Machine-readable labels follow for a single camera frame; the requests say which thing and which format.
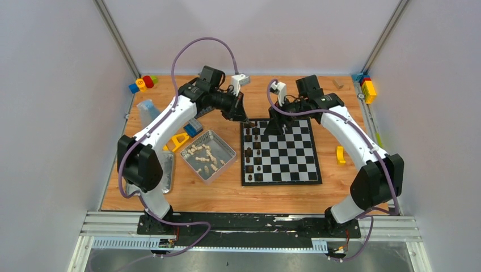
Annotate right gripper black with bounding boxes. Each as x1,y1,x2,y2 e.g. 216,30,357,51
264,95,308,135

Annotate folding chess board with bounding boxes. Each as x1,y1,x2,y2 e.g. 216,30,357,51
240,118,322,186

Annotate silver tin lid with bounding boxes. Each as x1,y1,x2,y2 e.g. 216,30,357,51
159,151,175,194

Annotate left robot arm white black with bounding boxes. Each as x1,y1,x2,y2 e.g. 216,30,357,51
117,66,250,234

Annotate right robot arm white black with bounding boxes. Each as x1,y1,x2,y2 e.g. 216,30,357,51
265,75,404,237

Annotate blue lego brick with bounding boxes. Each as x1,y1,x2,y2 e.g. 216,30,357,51
183,118,204,138

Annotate pink tin box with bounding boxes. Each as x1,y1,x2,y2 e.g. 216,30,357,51
180,130,237,185

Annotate yellow plastic block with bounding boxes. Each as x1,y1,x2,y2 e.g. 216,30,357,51
336,146,346,165

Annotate small wooden block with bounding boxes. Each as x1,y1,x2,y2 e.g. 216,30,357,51
332,79,344,90

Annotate stacked coloured bricks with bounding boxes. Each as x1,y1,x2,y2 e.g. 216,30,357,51
351,73,377,104

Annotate coloured toy blocks cluster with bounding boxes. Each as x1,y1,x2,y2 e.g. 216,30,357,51
128,75,158,94

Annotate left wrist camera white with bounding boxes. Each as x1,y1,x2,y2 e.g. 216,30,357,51
230,74,251,96

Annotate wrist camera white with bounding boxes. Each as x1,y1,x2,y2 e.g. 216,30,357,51
230,74,251,96
269,80,287,107

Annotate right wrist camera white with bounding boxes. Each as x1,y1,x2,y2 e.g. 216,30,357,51
269,80,287,107

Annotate yellow plastic frame piece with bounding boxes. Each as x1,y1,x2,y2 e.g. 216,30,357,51
163,132,191,152

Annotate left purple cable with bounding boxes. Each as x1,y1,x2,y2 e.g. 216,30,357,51
117,36,240,260

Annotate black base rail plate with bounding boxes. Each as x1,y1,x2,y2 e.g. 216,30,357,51
137,212,361,248

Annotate aluminium frame rail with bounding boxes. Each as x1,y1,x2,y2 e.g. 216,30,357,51
69,211,432,271

